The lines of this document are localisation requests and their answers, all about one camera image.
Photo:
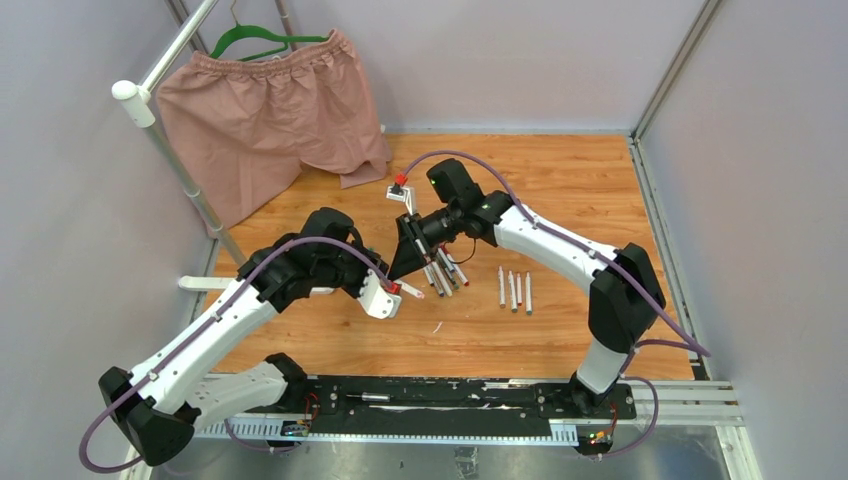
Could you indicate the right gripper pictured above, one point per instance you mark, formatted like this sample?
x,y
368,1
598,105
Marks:
x,y
414,248

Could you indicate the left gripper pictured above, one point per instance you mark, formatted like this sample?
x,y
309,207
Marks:
x,y
365,264

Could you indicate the blue capped white marker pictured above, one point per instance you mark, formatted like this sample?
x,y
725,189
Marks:
x,y
448,267

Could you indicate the grey capped marker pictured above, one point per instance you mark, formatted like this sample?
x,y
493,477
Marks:
x,y
433,281

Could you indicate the yellow capped white marker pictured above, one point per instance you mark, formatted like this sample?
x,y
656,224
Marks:
x,y
442,279

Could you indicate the white acrylic marker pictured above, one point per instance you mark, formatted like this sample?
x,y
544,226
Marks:
x,y
410,290

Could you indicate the red capped white marker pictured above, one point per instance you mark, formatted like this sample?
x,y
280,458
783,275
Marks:
x,y
518,288

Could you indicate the green capped white marker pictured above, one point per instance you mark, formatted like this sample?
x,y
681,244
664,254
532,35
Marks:
x,y
513,292

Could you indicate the teal capped white marker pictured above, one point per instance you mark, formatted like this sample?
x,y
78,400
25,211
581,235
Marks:
x,y
528,293

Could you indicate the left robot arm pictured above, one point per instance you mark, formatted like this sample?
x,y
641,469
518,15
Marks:
x,y
161,403

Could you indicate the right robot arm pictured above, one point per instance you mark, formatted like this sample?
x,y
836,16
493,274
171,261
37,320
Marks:
x,y
622,287

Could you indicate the pink shorts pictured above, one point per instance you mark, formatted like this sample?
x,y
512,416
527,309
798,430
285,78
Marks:
x,y
245,130

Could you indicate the green clothes hanger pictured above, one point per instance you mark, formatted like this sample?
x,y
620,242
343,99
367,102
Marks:
x,y
266,41

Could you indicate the white clothes rack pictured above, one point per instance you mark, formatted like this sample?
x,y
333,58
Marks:
x,y
136,99

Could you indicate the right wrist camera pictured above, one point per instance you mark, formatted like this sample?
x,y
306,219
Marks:
x,y
404,194

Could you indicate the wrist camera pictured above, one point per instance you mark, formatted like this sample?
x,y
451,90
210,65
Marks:
x,y
404,194
375,300

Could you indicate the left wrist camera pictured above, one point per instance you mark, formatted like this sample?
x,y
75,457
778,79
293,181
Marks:
x,y
375,300

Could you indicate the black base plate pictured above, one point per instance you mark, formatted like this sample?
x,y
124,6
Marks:
x,y
448,407

